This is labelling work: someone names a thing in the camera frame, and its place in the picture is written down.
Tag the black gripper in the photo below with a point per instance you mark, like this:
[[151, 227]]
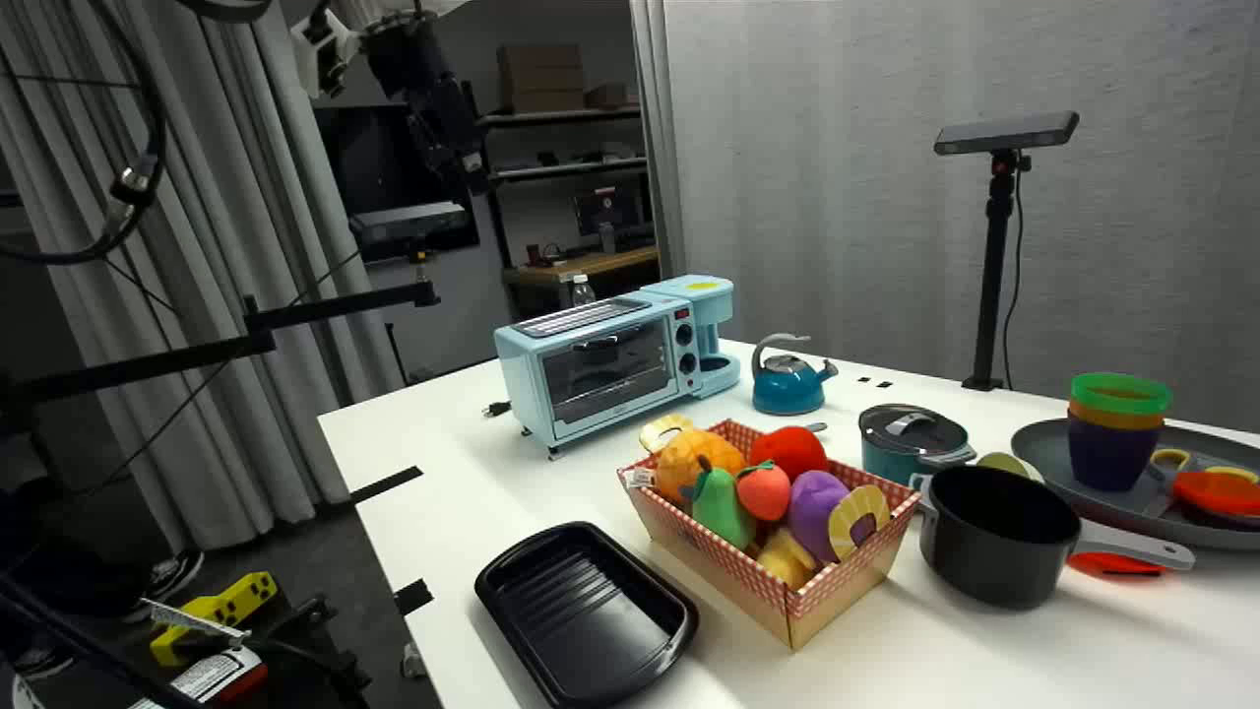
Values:
[[438, 113]]

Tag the blue toy pot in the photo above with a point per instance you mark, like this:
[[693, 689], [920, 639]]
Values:
[[908, 464]]

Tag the black monitor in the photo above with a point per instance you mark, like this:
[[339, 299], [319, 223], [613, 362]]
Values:
[[379, 164]]

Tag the brown cardboard box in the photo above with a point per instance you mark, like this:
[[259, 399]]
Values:
[[542, 75]]

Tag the dark storage shelf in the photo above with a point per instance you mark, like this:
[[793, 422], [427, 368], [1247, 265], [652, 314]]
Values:
[[563, 169]]

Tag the light blue toy toaster oven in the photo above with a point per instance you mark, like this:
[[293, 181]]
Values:
[[605, 360]]

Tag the black table clamp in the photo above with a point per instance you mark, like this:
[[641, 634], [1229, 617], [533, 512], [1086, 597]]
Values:
[[416, 597], [377, 490]]

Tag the cream toy slice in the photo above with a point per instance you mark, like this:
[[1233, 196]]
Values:
[[663, 429]]

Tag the orange toy fruit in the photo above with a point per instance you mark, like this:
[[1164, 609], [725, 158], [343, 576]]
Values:
[[693, 464]]

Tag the blue toy kettle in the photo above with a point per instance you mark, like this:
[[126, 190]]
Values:
[[790, 378]]

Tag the red toy tomato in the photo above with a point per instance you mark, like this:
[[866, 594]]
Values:
[[793, 450]]

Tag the green toy pear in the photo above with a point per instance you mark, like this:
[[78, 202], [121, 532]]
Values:
[[718, 512]]

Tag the red orange toy peach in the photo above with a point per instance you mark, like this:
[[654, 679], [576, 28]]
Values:
[[765, 492]]

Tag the black baking tray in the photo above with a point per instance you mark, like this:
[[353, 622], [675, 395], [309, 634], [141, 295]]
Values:
[[584, 613]]

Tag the purple toy plum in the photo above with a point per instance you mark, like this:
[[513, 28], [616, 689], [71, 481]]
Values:
[[811, 512]]

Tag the red checkered cardboard basket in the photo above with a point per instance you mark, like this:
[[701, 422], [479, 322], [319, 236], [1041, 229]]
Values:
[[735, 576]]

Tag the yellow toy banana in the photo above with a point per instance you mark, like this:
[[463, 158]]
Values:
[[790, 558]]

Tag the yellow purple toy slice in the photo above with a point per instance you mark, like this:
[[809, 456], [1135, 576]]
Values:
[[860, 523]]

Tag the yellow-green plastic bowl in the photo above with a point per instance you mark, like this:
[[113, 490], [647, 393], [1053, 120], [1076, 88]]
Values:
[[1009, 464]]

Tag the grey round plate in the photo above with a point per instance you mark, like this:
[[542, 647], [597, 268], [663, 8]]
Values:
[[1047, 456]]

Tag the green plastic cup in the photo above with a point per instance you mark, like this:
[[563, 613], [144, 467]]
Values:
[[1118, 393]]

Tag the orange plastic cup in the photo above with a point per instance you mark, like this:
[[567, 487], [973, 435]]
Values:
[[1116, 419]]

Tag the purple plastic cup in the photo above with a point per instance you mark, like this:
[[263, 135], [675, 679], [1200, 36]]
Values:
[[1107, 457]]

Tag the red toy plate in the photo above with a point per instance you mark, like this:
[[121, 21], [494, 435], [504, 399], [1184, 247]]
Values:
[[1116, 565]]

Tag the small orange plate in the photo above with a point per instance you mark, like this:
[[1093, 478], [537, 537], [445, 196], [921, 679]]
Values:
[[1222, 492]]

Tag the black camera bar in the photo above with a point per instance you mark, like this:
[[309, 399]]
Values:
[[1007, 131]]

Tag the black camera stand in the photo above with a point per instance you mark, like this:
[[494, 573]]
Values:
[[994, 277]]

